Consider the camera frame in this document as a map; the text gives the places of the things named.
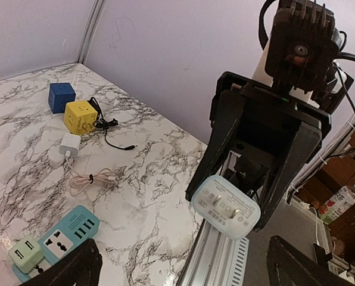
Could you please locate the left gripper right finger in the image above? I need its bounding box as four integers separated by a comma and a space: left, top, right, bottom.
267, 235, 338, 285

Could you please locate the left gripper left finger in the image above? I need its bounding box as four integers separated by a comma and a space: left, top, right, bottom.
22, 238, 102, 286

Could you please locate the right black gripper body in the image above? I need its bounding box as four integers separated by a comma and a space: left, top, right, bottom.
209, 72, 331, 191

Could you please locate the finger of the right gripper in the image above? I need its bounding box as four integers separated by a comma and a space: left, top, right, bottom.
253, 123, 322, 232
185, 91, 245, 200

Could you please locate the teal power strip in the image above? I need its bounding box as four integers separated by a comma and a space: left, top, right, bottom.
12, 205, 100, 282

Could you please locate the green usb charger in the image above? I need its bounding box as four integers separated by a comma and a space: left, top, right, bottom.
8, 235, 45, 273

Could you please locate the light blue usb charger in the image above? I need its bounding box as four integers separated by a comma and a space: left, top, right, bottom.
191, 175, 261, 240

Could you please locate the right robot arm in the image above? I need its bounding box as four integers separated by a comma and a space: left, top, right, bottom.
185, 52, 331, 240

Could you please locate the plastic drink bottle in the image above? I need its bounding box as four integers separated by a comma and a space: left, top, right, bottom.
318, 184, 355, 225

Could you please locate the white usb charger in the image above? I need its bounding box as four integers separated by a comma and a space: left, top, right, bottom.
60, 133, 81, 157

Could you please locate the yellow cube socket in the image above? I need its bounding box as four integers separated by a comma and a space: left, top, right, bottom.
64, 100, 98, 135

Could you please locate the blue cube socket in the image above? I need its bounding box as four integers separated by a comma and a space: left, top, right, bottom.
48, 83, 76, 114

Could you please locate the front aluminium rail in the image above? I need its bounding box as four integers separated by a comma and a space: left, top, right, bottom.
177, 220, 249, 286

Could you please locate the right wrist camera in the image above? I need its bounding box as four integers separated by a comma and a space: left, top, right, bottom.
264, 1, 342, 92

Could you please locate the pink usb cable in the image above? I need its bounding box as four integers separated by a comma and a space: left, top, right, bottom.
64, 154, 122, 197

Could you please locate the black power adapter with cable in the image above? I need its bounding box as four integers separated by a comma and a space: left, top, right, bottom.
88, 97, 136, 151

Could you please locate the right aluminium frame post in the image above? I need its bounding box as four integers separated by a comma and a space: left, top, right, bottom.
76, 0, 106, 64

